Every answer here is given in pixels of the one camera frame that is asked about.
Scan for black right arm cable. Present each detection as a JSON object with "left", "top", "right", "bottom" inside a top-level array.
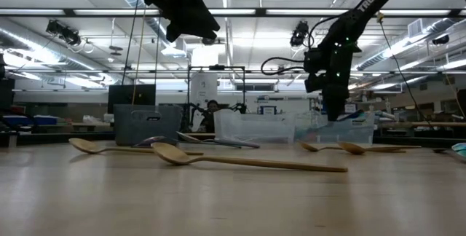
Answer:
[{"left": 261, "top": 56, "right": 310, "bottom": 76}]

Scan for person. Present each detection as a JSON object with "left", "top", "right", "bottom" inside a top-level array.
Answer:
[{"left": 198, "top": 99, "right": 221, "bottom": 134}]

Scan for black cable with yellow tag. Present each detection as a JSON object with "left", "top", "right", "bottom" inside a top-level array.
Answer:
[{"left": 371, "top": 0, "right": 434, "bottom": 127}]

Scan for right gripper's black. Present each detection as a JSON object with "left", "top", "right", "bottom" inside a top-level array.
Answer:
[{"left": 322, "top": 35, "right": 363, "bottom": 122}]

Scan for wooden bench top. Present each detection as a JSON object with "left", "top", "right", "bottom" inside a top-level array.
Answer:
[{"left": 382, "top": 121, "right": 466, "bottom": 127}]

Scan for black monitor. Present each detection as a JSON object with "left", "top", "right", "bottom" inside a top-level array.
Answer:
[{"left": 108, "top": 84, "right": 157, "bottom": 114}]

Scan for clear plastic bin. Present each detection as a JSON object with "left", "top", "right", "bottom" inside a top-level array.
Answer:
[{"left": 293, "top": 111, "right": 376, "bottom": 145}]

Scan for grey translucent plastic bin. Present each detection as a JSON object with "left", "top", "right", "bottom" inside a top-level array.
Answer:
[{"left": 113, "top": 103, "right": 183, "bottom": 146}]

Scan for frosted white plastic bin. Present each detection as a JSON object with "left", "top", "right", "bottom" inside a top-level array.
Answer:
[{"left": 213, "top": 109, "right": 296, "bottom": 145}]

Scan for blue storage bins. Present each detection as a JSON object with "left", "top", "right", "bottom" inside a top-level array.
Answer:
[{"left": 3, "top": 114, "right": 58, "bottom": 127}]

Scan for purple-handled steel spoon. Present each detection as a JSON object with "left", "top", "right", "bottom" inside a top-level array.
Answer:
[{"left": 175, "top": 130, "right": 261, "bottom": 149}]

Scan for overhead light bar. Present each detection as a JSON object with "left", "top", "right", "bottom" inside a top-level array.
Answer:
[{"left": 0, "top": 7, "right": 466, "bottom": 18}]

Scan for black aluminium table frame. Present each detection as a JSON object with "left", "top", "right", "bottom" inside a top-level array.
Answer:
[{"left": 0, "top": 130, "right": 466, "bottom": 149}]

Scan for background black robot arms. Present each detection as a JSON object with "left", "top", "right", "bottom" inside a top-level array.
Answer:
[{"left": 181, "top": 101, "right": 249, "bottom": 133}]

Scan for wooden spoon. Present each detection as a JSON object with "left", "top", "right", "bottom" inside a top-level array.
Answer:
[
  {"left": 151, "top": 142, "right": 349, "bottom": 173},
  {"left": 68, "top": 137, "right": 205, "bottom": 156},
  {"left": 297, "top": 140, "right": 408, "bottom": 154},
  {"left": 337, "top": 141, "right": 422, "bottom": 156}
]

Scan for dark cabinet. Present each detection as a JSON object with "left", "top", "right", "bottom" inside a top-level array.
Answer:
[{"left": 0, "top": 77, "right": 15, "bottom": 113}]

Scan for black tubular stand frame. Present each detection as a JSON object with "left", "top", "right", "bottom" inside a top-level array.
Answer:
[{"left": 186, "top": 65, "right": 247, "bottom": 115}]

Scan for yellow hanging cable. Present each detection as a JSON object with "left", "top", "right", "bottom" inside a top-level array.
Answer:
[{"left": 130, "top": 6, "right": 147, "bottom": 106}]

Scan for black hanging cable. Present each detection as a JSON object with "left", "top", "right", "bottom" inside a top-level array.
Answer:
[{"left": 121, "top": 0, "right": 141, "bottom": 86}]

